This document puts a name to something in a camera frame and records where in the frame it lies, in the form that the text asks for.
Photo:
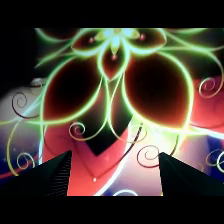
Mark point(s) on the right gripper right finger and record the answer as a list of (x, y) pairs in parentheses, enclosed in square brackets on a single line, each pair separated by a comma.
[(186, 180)]

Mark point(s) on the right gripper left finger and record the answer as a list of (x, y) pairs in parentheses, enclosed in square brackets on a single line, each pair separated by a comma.
[(50, 178)]

